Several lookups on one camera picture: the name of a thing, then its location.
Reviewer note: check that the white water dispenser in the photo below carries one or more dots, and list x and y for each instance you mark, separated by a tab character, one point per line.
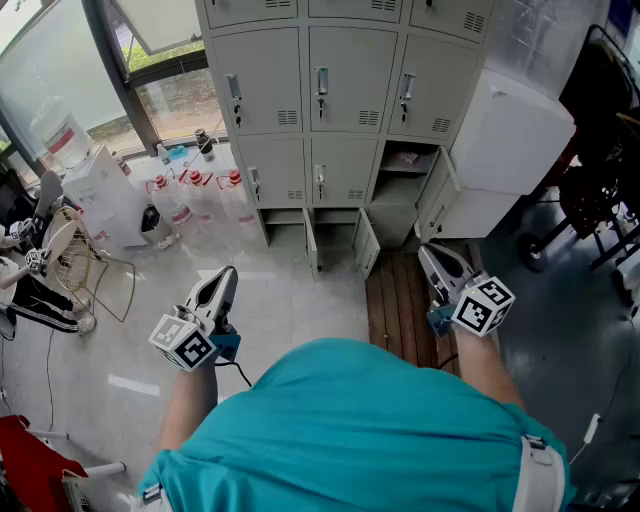
105	200

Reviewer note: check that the black waste bin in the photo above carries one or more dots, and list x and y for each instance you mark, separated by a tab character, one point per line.
150	220

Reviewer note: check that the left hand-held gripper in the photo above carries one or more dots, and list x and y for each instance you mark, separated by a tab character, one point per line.
192	340

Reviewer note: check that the person's teal shirt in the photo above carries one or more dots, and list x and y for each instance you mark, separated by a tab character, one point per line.
350	425

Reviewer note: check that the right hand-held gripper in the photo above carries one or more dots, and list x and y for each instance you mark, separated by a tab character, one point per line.
480	305

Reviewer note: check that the pink packet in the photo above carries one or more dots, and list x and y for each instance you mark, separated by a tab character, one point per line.
408	158

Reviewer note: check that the clear dispenser water bottle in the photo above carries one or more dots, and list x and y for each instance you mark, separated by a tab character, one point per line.
60	130

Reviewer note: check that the small clear bottle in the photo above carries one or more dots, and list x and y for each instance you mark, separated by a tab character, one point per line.
163	156

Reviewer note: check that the person's left forearm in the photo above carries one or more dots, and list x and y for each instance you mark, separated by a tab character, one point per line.
185	410

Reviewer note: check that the red chair with white frame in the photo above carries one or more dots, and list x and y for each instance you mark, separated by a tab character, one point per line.
25	460

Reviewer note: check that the person's right forearm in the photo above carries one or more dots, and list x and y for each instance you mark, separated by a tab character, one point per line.
482	370

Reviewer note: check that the dark framed window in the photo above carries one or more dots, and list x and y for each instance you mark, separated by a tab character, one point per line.
115	75

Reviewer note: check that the blue wall poster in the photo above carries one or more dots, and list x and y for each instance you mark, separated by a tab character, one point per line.
620	15

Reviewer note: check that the brown wooden slat platform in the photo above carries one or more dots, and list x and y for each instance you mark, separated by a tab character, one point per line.
395	300

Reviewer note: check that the large white box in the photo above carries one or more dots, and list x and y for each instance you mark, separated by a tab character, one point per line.
510	135

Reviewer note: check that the white power strip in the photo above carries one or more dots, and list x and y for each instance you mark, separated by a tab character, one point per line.
591	429

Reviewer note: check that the black wheeled rack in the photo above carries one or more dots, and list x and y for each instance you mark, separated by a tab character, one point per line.
600	125

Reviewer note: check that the small blue box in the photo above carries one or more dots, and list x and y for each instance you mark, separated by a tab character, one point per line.
177	152

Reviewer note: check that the dark office chair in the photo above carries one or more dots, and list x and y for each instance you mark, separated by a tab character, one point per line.
50	190

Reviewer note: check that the small white floor bottle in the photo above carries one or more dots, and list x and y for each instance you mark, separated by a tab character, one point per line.
167	242

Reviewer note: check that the black and white flask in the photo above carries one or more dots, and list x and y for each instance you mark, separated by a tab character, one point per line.
205	147

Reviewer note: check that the grey metal locker cabinet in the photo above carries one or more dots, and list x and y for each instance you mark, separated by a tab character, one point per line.
270	75

